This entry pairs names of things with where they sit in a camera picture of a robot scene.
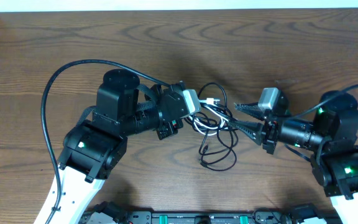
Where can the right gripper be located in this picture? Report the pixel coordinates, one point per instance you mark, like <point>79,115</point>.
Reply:
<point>258,132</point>

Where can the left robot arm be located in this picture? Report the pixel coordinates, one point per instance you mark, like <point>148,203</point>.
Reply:
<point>98,141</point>

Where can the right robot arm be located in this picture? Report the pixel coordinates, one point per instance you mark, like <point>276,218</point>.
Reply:
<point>331,137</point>

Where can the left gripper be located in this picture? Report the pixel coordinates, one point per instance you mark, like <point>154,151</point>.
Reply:
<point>169,112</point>

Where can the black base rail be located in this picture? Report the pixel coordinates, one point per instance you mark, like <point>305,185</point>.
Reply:
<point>112,213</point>

